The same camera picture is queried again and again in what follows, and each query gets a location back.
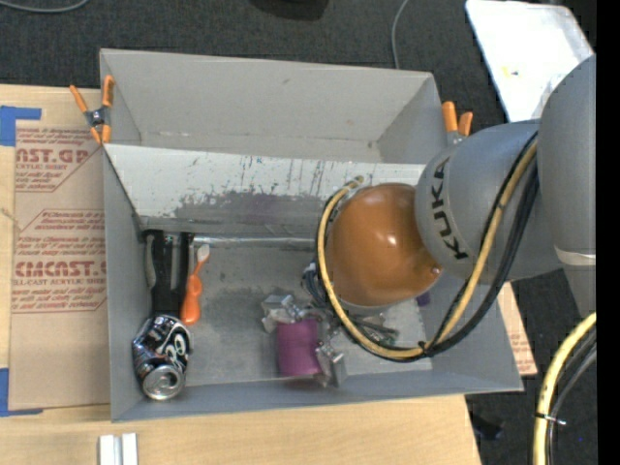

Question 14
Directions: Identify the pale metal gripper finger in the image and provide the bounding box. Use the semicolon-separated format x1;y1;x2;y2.
260;294;312;334
314;338;349;388

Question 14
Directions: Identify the purple cup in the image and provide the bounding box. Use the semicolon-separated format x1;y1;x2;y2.
275;317;324;378

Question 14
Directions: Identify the grey metal bin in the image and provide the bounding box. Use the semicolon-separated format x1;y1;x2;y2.
99;48;526;423

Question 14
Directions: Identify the crushed black drink can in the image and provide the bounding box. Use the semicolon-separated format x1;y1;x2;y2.
131;313;193;402

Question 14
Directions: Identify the brown cardboard board red print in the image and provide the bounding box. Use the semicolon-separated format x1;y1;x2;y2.
0;83;539;417

